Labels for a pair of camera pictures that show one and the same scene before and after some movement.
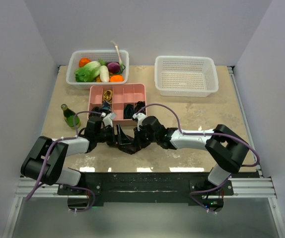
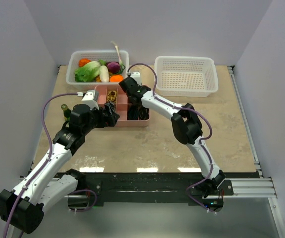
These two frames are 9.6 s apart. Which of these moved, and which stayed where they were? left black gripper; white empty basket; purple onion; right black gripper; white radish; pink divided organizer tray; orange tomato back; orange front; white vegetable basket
Moved: right black gripper; pink divided organizer tray; left black gripper
Stayed: orange tomato back; orange front; white radish; white empty basket; purple onion; white vegetable basket
